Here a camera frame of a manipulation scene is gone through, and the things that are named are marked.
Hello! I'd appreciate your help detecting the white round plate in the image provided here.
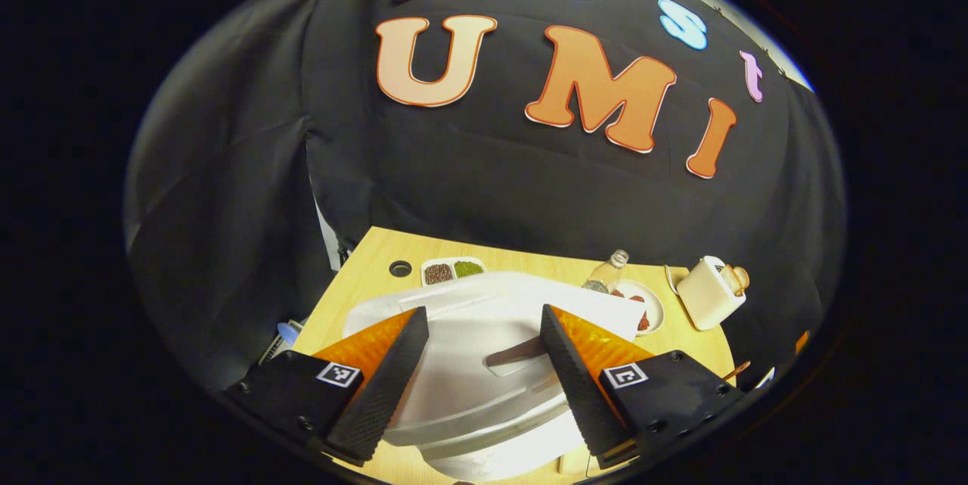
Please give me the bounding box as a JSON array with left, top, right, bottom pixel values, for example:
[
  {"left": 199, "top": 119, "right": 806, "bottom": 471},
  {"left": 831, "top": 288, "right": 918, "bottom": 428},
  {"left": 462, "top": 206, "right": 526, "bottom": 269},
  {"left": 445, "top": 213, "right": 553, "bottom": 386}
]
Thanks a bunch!
[{"left": 609, "top": 278, "right": 665, "bottom": 336}]

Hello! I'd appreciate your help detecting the black backdrop cloth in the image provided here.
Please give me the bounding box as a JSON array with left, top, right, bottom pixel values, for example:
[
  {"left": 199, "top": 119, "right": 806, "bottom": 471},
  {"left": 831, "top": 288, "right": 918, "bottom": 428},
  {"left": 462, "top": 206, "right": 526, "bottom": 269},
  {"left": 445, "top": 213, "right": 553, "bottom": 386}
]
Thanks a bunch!
[{"left": 125, "top": 0, "right": 846, "bottom": 395}]

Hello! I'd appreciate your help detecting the clear plastic water bottle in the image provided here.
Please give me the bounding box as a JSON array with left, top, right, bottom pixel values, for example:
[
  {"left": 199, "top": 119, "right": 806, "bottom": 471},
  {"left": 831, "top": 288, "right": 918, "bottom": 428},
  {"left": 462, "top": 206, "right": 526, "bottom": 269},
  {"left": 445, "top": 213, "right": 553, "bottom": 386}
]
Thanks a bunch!
[{"left": 582, "top": 249, "right": 630, "bottom": 294}]

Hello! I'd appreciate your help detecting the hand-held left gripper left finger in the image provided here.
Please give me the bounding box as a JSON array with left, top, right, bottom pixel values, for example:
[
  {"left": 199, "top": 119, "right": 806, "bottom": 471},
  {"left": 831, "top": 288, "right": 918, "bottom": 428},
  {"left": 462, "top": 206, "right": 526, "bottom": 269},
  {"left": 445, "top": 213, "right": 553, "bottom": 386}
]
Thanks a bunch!
[{"left": 223, "top": 306, "right": 430, "bottom": 467}]

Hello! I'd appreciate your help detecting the white toaster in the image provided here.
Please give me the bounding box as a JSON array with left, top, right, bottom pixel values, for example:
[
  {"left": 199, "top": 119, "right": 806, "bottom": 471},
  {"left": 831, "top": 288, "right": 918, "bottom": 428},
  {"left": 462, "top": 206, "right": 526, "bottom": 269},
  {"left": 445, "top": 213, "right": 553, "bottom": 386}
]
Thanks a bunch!
[{"left": 675, "top": 256, "right": 751, "bottom": 331}]

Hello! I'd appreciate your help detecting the white rice cooker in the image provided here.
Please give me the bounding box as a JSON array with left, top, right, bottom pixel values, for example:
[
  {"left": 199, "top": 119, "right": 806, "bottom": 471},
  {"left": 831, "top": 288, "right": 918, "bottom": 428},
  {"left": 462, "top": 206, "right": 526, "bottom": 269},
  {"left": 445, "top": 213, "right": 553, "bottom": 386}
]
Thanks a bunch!
[{"left": 342, "top": 271, "right": 649, "bottom": 482}]

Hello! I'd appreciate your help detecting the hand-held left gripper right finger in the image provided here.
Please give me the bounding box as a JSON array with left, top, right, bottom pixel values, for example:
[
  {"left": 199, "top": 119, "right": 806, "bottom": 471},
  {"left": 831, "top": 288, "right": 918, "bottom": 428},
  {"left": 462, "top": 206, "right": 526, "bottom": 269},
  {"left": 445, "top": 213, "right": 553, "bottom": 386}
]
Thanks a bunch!
[{"left": 540, "top": 304, "right": 746, "bottom": 471}]

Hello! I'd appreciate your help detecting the white divided condiment dish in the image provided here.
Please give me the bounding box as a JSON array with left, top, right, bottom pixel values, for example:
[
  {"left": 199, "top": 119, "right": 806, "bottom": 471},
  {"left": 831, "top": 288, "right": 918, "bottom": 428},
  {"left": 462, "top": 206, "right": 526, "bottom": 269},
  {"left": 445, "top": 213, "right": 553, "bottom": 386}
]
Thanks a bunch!
[{"left": 420, "top": 256, "right": 487, "bottom": 288}]

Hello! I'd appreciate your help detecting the pale blue object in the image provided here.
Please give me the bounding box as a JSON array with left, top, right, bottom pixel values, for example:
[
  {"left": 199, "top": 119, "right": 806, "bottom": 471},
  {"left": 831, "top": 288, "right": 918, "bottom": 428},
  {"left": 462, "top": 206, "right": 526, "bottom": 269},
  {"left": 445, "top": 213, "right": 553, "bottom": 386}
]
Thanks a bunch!
[{"left": 275, "top": 320, "right": 304, "bottom": 354}]

